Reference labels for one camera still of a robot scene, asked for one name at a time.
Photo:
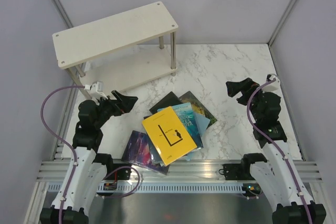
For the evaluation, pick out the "dark blue Wuthering Heights book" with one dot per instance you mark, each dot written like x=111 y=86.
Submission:
x=155 y=157

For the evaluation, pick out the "yellow book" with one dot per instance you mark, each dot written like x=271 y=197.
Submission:
x=168 y=135

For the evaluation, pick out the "light blue Hemingway book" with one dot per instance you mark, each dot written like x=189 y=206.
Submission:
x=202 y=123

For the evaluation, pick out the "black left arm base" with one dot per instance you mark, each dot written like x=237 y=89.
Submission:
x=118 y=172

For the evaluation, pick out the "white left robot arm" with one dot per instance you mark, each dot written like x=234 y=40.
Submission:
x=87 y=167

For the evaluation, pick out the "black folder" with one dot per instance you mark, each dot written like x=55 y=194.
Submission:
x=170 y=99

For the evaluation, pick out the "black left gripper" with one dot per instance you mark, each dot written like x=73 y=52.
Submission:
x=126 y=105

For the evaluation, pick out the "purple nebula cover book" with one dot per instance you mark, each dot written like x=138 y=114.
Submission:
x=137 y=153

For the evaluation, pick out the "white slotted cable duct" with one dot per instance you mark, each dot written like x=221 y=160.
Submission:
x=183 y=188

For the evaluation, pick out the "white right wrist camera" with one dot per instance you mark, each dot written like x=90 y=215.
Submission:
x=273 y=83

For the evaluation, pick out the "green forest Alice book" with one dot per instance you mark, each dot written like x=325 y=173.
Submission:
x=198 y=106

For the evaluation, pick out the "white two-tier shelf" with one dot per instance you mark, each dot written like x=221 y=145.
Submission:
x=108 y=35

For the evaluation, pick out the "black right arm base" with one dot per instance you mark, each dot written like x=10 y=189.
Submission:
x=234 y=172

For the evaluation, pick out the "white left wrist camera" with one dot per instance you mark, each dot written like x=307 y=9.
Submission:
x=96 y=90

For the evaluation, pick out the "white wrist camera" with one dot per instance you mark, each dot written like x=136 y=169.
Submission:
x=96 y=90
x=273 y=83

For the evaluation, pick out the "teal ocean cover book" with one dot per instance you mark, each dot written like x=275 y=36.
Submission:
x=186 y=115

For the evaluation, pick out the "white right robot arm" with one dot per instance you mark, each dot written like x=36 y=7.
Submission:
x=274 y=169

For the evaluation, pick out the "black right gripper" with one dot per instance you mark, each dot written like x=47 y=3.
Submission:
x=245 y=86

